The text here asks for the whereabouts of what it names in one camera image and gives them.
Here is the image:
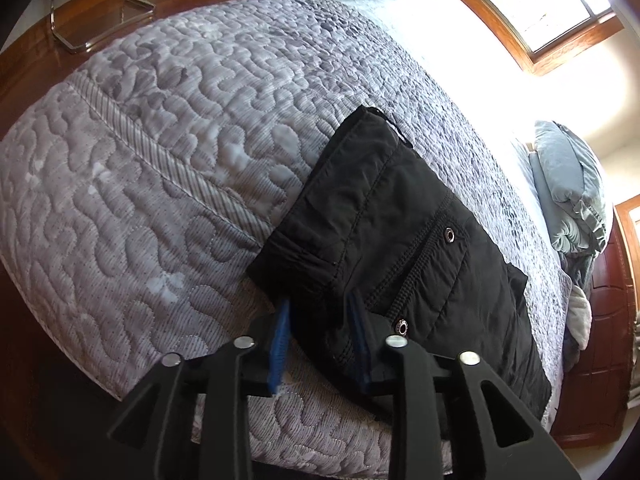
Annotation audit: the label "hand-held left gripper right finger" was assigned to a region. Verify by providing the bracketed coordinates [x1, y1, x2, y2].
[347, 292, 583, 480]

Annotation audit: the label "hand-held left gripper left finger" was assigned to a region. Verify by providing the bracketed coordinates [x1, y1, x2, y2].
[106, 300, 293, 480]

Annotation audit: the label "black pants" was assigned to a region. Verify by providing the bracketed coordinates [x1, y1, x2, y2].
[245, 105, 553, 423]

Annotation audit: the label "white fleece cloth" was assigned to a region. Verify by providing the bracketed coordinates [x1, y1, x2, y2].
[565, 285, 594, 351]

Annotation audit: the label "dark grey blanket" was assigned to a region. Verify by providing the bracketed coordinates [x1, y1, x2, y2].
[557, 250, 597, 302]

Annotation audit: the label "grey quilted bedspread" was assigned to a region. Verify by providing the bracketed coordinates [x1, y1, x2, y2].
[0, 0, 573, 476]

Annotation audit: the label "light blue bed sheet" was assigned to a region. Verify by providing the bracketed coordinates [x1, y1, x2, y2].
[400, 10, 563, 271]

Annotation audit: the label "wooden headboard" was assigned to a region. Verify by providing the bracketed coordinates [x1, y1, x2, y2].
[550, 195, 640, 448]

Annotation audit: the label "grey-green duvet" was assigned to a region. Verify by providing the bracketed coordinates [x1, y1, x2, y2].
[547, 199, 614, 257]

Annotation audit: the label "light blue pillow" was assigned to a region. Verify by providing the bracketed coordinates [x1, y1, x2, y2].
[532, 120, 608, 211]

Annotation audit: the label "small wooden-framed window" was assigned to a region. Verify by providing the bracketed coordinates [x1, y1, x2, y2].
[614, 194, 640, 281]

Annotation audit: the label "chrome mesh chair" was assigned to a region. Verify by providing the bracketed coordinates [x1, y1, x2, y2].
[50, 0, 157, 54]

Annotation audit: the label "large wooden-framed window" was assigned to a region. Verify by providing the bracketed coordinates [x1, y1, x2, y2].
[415, 0, 632, 77]

